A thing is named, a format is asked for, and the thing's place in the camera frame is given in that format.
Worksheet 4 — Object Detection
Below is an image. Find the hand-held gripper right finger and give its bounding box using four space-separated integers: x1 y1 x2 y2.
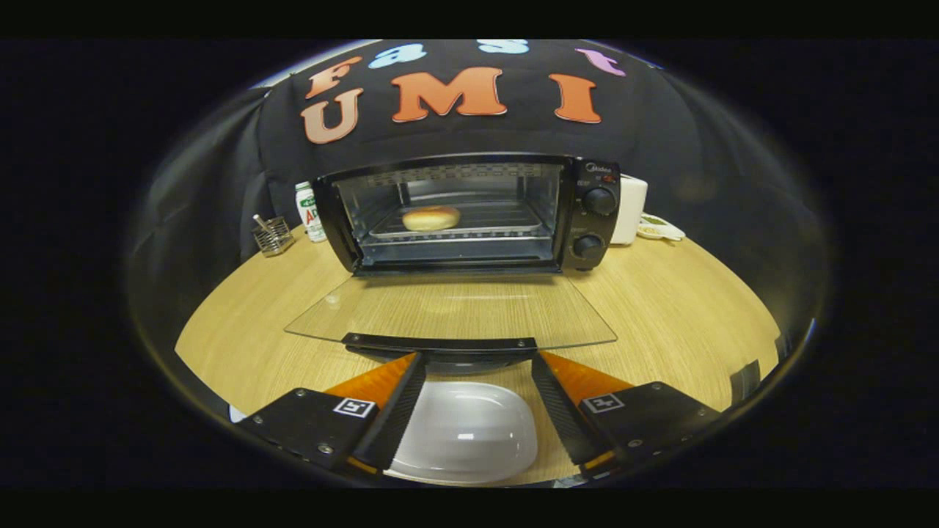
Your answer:
530 351 723 474

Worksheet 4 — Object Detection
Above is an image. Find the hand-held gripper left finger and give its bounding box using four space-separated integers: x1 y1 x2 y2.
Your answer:
236 352 428 476

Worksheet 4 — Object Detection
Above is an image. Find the glass toaster oven door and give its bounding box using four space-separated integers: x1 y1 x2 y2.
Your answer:
284 273 618 376

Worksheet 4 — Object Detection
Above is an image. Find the black toaster oven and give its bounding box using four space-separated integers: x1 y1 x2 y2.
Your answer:
284 153 622 376

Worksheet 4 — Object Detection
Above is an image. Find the sugared donut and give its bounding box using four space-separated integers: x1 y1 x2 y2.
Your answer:
402 205 462 232

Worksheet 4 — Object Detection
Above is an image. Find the white square plate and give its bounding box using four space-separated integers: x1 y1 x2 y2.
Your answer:
385 381 539 485

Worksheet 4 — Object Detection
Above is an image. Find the dark chair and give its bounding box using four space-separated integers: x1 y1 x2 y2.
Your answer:
730 359 761 404

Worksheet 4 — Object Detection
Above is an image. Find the white boxy appliance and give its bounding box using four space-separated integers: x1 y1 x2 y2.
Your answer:
610 175 649 246

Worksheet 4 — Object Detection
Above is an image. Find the clear glass holder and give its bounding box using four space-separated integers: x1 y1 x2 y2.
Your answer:
252 214 296 257

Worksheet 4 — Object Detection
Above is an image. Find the white bottle green label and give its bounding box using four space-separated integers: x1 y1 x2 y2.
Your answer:
295 181 328 243

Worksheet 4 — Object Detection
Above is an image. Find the black backdrop cloth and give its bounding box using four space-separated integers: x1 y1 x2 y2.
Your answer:
128 40 830 331

